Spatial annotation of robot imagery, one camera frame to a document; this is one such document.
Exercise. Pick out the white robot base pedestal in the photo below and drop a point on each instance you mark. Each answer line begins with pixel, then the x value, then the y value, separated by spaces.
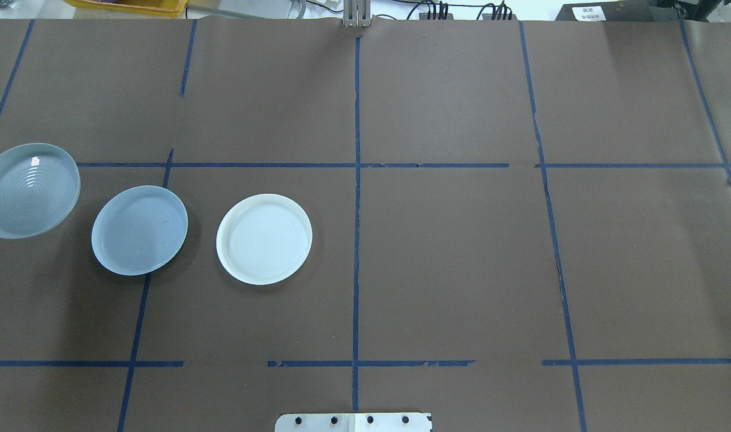
pixel 353 423

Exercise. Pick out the pale ribbed glass plate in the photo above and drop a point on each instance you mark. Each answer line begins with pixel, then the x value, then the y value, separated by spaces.
pixel 29 191

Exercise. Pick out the yellow plastic bin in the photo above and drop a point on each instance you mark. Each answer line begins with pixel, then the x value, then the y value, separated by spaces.
pixel 125 5

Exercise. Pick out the black box with label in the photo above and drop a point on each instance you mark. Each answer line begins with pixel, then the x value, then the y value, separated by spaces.
pixel 617 13

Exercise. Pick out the light blue round plate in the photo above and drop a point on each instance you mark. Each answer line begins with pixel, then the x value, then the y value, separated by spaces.
pixel 139 230

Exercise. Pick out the silver laptop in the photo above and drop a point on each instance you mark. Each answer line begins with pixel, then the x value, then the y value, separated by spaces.
pixel 245 7

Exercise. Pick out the white round plate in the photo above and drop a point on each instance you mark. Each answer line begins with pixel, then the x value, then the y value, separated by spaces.
pixel 263 239

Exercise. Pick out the aluminium frame post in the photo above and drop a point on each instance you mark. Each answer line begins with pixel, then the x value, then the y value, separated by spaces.
pixel 357 15

